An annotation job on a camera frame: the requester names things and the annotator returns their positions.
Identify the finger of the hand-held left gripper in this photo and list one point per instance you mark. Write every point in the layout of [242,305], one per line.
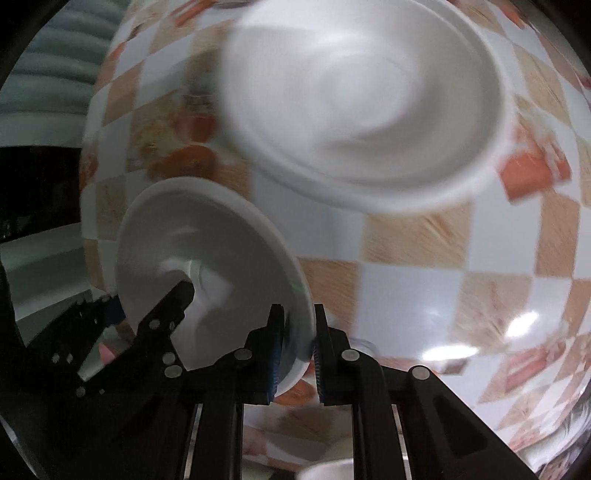
[161,323]
[92,318]

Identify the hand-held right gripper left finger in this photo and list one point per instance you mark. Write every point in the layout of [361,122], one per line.
[276,355]

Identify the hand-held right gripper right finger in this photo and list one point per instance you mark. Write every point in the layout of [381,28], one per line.
[319,364]

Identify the small white foam bowl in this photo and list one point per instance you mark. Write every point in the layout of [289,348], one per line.
[207,230]

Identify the large white foam bowl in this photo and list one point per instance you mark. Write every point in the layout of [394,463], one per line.
[369,115]

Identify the checkered printed tablecloth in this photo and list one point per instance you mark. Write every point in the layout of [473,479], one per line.
[415,286]

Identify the grey-green ribbed sofa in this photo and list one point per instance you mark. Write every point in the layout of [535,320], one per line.
[51,69]

